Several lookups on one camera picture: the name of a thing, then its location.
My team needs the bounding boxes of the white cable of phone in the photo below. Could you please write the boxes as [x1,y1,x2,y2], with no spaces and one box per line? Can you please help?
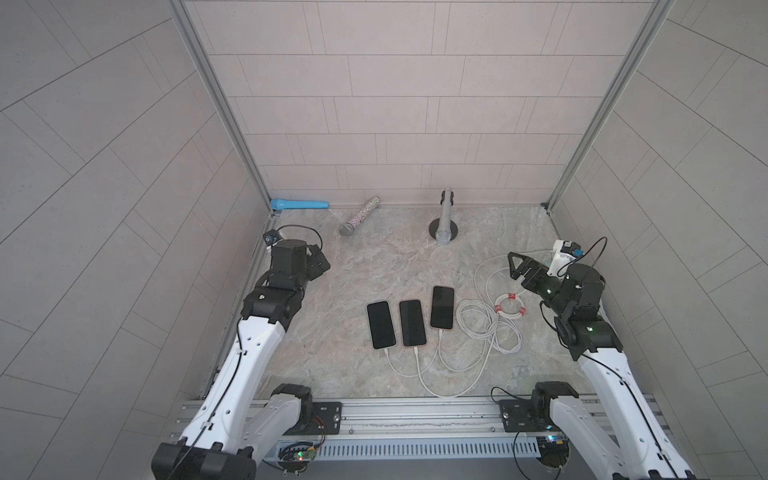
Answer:
[436,297,524,373]
[413,335,499,400]
[383,344,442,379]

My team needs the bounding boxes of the black phone pink case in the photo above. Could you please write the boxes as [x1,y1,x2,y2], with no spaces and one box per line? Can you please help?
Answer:
[399,300,427,347]
[430,286,455,330]

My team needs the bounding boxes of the black phone grey case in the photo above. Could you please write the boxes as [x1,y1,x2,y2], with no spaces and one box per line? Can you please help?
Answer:
[366,301,396,350]

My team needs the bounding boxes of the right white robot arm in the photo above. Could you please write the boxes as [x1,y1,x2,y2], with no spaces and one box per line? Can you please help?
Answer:
[508,243,695,479]

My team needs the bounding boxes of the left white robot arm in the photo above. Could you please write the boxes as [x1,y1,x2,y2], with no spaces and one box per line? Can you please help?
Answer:
[151,231,330,479]

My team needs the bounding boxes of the blue flashlight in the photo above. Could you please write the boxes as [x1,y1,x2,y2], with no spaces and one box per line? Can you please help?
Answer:
[270,199,329,211]

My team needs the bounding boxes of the glitter microphone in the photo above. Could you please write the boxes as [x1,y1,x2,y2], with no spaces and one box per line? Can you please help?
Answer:
[339,196,381,236]

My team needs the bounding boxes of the grey tube on black base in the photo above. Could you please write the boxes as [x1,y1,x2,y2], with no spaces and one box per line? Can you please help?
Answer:
[428,187,458,246]

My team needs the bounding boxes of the right green circuit board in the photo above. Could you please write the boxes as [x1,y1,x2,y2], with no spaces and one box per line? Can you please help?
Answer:
[537,435,570,469]

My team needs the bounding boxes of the green circuit board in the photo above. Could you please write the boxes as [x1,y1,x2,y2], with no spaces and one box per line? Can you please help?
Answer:
[277,441,321,474]
[537,435,570,469]

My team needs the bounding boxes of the left green circuit board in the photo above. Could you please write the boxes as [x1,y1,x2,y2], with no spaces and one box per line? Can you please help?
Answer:
[277,441,321,474]

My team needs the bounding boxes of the white coiled cable red ties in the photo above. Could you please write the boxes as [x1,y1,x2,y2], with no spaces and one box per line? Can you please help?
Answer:
[473,251,553,319]

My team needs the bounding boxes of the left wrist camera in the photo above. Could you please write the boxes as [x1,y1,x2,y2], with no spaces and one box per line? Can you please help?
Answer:
[262,229,283,247]

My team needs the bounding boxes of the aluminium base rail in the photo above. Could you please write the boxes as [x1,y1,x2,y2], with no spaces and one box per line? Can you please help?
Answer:
[167,392,673,463]

